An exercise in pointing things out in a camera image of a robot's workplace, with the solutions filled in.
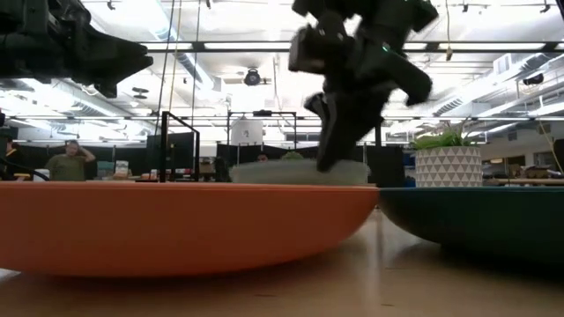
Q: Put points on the wooden background table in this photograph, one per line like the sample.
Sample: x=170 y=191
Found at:
x=524 y=181

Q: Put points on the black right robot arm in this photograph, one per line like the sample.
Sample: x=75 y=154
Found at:
x=396 y=17

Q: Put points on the black metal shelf frame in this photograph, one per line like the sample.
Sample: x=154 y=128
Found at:
x=164 y=145

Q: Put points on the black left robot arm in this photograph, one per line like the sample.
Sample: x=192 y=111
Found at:
x=26 y=44

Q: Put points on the dark teal bowl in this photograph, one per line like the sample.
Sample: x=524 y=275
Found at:
x=476 y=220

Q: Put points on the orange plate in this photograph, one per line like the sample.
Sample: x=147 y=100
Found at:
x=176 y=229

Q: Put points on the white plate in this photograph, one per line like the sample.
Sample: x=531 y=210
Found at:
x=273 y=174

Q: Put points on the round black ceiling fixture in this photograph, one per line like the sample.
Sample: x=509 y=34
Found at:
x=252 y=78

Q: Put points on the black ceiling camera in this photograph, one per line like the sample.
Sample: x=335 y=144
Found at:
x=533 y=79

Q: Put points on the black partition panel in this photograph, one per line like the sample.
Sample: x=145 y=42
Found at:
x=385 y=165

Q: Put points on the green plant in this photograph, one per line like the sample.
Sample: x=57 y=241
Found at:
x=440 y=140

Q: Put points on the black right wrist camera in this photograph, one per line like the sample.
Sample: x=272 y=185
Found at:
x=313 y=48

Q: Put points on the white triangle-patterned planter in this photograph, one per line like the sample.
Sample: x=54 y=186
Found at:
x=448 y=167

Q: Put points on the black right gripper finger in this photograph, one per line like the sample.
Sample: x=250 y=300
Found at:
x=317 y=103
x=348 y=132

